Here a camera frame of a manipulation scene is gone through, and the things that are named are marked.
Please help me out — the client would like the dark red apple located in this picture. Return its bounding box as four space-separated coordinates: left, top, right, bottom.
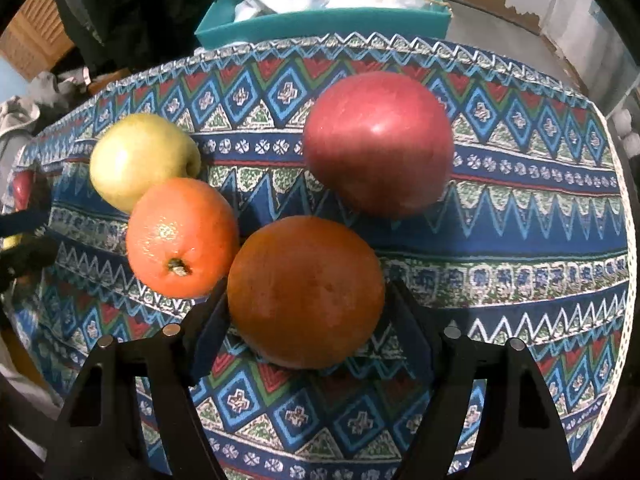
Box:
12 169 36 211

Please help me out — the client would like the small tangerine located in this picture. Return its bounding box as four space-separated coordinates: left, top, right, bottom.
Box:
126 178 240 299

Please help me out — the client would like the orange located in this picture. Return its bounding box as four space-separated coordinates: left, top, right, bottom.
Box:
227 216 385 370

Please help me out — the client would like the pile of grey clothes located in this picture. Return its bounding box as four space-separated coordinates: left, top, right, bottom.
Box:
1 67 91 176

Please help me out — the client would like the yellow apple far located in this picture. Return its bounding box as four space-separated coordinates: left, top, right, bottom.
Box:
89 113 202 214

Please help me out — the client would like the blue patterned tablecloth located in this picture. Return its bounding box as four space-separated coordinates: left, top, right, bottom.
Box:
6 32 638 466

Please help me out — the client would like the wooden louvered wardrobe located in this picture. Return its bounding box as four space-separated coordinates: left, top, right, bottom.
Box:
1 0 75 80

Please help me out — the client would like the black hanging coat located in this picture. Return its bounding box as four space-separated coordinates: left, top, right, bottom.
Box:
55 0 214 76

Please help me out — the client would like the teal plastic crate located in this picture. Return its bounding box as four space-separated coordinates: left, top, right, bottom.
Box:
195 0 452 49

